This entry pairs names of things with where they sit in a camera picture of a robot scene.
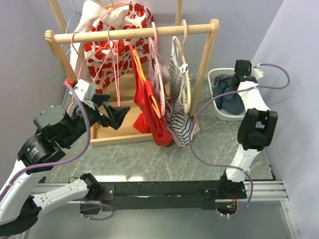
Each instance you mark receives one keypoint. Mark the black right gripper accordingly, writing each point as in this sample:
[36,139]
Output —
[233,88]

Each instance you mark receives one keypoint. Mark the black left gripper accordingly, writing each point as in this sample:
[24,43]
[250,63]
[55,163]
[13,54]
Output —
[115,113]

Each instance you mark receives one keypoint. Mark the dark striped tank top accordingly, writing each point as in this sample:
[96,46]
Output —
[222,76]

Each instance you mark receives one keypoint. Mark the navy blue tank top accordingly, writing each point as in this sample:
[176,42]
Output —
[232,102]

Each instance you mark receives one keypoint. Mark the red tank top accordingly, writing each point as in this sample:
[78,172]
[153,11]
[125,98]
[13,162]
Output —
[150,119]

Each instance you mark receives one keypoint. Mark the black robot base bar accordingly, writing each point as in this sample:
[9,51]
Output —
[166,194]

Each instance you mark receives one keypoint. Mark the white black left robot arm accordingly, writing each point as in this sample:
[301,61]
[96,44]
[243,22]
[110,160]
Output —
[56,130]

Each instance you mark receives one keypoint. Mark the pale pink tank top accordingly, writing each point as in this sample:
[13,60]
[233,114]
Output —
[165,79]

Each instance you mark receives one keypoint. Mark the orange hanger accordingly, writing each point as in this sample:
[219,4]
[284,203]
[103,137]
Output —
[144,96]

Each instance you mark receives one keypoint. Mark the white black striped tank top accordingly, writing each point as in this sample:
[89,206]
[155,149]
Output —
[183,127]

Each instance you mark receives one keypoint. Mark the pink plastic hanger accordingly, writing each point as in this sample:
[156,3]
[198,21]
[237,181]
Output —
[158,84]

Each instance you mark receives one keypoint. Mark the wooden clothes rack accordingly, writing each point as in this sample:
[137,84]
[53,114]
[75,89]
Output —
[126,134]

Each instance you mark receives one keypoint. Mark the white perforated plastic basket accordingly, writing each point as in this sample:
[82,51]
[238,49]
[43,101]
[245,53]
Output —
[221,112]

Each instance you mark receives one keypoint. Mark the red floral white dress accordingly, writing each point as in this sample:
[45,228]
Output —
[132,16]

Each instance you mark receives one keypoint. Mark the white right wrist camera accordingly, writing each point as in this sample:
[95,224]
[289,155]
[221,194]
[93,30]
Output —
[256,72]

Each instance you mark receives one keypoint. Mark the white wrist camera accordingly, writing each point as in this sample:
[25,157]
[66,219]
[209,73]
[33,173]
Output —
[83,89]
[256,72]

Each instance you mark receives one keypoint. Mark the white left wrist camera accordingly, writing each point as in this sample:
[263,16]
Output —
[83,89]

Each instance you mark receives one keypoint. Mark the blue wire hanger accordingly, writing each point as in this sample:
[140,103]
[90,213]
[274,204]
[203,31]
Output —
[75,14]

